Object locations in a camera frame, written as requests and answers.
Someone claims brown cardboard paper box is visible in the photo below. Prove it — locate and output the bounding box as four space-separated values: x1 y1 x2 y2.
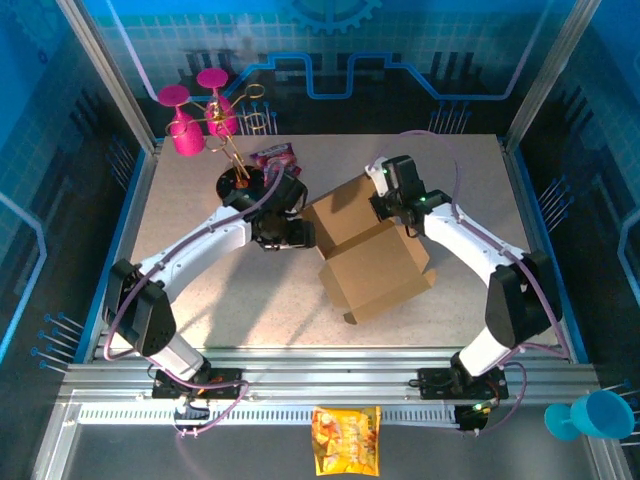
299 175 437 325

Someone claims black controller box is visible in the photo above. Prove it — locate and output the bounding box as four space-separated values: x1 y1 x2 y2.
455 402 495 434

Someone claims pink snack packet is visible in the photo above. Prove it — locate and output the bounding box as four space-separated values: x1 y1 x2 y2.
249 143 304 177

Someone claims large pink goblet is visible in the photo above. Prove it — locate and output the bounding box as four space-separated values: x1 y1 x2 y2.
157 84 206 158

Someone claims small pink goblet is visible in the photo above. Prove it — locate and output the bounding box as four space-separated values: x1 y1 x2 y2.
195 68 239 137

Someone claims yellow chips bag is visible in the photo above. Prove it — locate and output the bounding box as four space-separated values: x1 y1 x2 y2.
310 405 382 477

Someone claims blue plastic goblet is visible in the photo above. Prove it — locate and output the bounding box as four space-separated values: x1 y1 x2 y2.
543 389 636 442

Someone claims gold wire rack black base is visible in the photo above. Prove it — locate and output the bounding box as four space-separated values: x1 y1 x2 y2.
167 83 274 201

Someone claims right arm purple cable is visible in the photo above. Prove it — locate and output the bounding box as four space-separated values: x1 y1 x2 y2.
374 130 571 436

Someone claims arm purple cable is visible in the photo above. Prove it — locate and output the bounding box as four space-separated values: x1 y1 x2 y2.
102 162 286 440
374 130 571 436

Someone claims right aluminium table rail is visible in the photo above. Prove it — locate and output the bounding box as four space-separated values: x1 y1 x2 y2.
499 134 590 364

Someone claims aluminium table rail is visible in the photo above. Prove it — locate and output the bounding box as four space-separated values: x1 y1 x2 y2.
499 134 590 364
74 142 164 364

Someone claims left aluminium table rail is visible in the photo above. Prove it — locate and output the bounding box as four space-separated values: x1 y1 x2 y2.
74 142 164 364

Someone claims aluminium mounting rail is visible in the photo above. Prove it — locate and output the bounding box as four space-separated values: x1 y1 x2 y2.
58 346 600 401

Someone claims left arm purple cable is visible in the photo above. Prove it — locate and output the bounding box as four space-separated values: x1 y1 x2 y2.
102 162 286 440

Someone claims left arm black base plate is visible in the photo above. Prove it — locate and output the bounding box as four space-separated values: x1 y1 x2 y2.
151 367 246 400

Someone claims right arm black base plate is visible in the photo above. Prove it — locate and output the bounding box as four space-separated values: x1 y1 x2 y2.
418 366 510 400

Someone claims white slotted cable duct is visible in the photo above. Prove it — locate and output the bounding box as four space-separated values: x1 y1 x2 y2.
78 404 461 426

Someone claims right aluminium frame post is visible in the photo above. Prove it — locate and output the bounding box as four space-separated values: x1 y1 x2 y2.
502 0 601 154

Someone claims aluminium frame post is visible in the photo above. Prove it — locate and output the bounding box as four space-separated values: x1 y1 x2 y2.
502 0 601 154
53 0 165 154

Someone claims white cable connector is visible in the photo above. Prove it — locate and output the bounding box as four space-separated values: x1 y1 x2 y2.
173 399 211 421

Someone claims left aluminium frame post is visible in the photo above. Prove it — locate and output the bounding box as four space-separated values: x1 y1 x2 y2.
53 0 165 154

